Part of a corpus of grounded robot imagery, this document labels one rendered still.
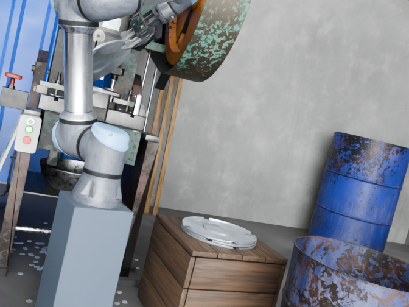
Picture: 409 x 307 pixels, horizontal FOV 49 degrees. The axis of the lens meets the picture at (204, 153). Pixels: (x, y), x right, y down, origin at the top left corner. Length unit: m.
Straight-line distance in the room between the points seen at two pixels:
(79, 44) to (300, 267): 0.90
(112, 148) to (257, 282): 0.70
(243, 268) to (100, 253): 0.50
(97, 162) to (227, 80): 2.30
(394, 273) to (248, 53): 2.37
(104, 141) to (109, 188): 0.14
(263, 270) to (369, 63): 2.87
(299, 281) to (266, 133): 2.49
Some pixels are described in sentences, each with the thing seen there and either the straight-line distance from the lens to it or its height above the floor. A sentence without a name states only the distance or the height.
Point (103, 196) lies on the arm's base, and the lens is 1.35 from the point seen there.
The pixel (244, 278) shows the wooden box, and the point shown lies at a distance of 1.62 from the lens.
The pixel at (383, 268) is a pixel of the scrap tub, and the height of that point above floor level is 0.43.
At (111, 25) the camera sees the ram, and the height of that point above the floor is 1.05.
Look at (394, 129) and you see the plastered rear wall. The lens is 4.47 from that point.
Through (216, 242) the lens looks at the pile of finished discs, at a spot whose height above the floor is 0.36.
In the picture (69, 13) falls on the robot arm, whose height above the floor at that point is 0.97.
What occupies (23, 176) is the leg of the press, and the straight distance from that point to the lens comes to 1.85.
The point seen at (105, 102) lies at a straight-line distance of 1.95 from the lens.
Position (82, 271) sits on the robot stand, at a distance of 1.40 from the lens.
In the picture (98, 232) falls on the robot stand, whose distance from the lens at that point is 1.37.
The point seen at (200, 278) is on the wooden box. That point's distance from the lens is 1.54.
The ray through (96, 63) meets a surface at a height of 0.87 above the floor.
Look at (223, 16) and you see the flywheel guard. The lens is 1.88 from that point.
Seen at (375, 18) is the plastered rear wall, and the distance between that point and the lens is 4.27.
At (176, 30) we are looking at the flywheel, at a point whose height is 1.16.
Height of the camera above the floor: 0.79
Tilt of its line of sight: 5 degrees down
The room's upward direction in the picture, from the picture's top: 14 degrees clockwise
